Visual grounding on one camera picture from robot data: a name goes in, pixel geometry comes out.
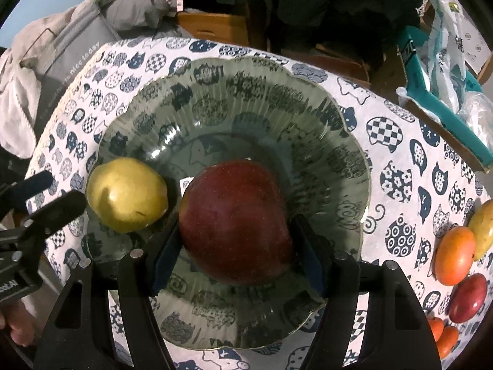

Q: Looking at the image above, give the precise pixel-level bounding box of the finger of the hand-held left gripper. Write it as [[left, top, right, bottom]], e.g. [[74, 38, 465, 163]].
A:
[[20, 190, 86, 248], [0, 170, 55, 212]]

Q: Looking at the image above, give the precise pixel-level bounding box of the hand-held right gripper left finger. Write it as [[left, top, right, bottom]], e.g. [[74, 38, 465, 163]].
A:
[[33, 210, 184, 370]]

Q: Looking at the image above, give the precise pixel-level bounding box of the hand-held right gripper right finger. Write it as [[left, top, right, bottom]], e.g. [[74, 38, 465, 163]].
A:
[[291, 214, 442, 370]]

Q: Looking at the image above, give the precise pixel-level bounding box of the yellow-green pear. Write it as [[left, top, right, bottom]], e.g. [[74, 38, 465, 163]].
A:
[[85, 158, 169, 234]]

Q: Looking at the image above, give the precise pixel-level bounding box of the large red apple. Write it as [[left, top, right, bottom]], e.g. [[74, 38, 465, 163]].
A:
[[178, 161, 297, 286]]

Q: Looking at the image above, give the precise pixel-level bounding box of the orange-red mango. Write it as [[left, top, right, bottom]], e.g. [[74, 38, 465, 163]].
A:
[[434, 226, 477, 286]]

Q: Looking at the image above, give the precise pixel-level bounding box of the red mango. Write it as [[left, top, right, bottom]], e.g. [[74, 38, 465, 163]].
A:
[[448, 273, 488, 323]]

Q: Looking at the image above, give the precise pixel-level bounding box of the fluted glass bowl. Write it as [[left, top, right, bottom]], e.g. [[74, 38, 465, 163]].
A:
[[83, 56, 372, 352]]

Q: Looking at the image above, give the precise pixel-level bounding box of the person's left hand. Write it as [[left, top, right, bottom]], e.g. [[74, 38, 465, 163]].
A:
[[0, 300, 40, 348]]

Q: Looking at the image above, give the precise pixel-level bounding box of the beige fleece cloth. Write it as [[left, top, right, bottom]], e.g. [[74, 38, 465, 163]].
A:
[[0, 0, 116, 158]]

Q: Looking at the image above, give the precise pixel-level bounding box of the cat print tablecloth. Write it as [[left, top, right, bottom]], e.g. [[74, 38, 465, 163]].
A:
[[25, 36, 493, 370]]

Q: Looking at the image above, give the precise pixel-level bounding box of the yellow mango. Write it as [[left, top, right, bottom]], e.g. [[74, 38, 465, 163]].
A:
[[468, 199, 493, 261]]

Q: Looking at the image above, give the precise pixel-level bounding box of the teal cardboard box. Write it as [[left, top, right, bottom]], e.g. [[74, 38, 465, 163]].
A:
[[397, 26, 493, 172]]

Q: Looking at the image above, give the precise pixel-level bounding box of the brown cardboard box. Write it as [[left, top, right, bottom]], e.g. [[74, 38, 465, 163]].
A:
[[281, 42, 372, 85]]

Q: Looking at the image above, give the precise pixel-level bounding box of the grey jacket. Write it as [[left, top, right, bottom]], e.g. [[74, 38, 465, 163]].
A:
[[104, 0, 185, 33]]

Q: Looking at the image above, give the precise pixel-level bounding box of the clear plastic bag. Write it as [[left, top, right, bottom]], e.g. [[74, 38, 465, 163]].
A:
[[458, 92, 493, 151]]

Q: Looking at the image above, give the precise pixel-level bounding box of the wooden drawer unit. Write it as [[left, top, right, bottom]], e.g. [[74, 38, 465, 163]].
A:
[[175, 10, 251, 43]]

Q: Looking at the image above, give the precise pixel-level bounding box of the white printed plastic bag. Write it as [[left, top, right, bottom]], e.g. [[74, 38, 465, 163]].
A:
[[418, 0, 468, 112]]

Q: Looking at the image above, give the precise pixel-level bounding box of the dark hanging clothing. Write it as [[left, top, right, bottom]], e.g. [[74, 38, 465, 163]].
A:
[[214, 0, 430, 47]]

